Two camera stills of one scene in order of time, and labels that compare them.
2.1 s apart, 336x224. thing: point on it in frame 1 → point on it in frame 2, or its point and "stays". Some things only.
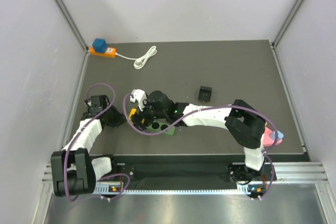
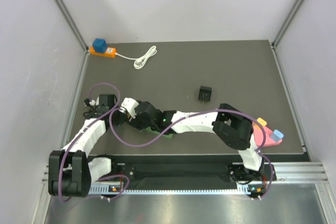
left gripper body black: x=114 y=117 stays
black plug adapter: x=205 y=94 stays
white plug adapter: x=140 y=96 → x=128 y=105
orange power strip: x=110 y=52 stays
